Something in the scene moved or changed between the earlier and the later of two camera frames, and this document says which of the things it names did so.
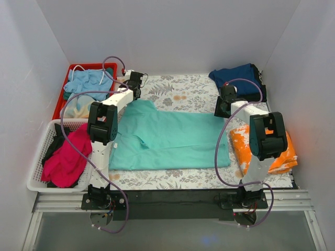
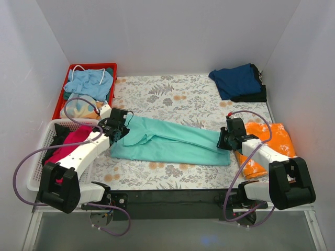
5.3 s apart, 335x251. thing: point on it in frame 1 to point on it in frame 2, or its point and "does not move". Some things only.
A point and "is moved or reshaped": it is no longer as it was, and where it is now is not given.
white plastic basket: x=34 y=182 does not move
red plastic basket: x=113 y=67 does not move
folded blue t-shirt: x=222 y=76 does not move
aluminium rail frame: x=287 y=201 does not move
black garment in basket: x=57 y=140 does not move
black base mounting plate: x=174 y=204 does not move
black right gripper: x=220 y=110 to x=223 y=141
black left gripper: x=137 y=93 to x=121 y=133
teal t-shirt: x=147 y=138 is moved or reshaped
